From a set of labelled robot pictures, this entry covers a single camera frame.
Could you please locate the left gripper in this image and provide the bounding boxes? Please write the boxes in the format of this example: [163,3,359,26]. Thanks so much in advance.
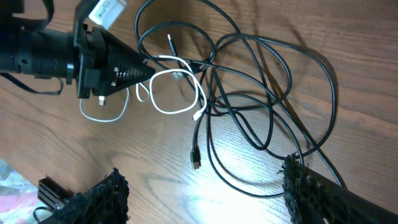
[74,26,155,99]

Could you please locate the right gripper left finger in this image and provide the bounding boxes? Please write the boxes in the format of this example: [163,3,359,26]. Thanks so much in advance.
[39,168,129,224]

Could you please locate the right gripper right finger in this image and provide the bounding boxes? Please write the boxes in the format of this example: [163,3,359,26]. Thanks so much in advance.
[282,156,397,224]

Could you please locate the white usb cable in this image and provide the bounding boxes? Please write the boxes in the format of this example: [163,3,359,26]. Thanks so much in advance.
[79,55,208,123]

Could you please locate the thick black usb cable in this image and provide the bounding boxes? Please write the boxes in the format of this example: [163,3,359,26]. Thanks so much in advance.
[134,0,338,199]

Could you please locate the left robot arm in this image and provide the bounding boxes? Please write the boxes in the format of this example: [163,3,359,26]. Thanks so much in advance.
[1,0,155,99]

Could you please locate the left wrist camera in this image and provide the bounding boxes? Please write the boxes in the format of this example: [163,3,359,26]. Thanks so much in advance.
[88,0,127,30]

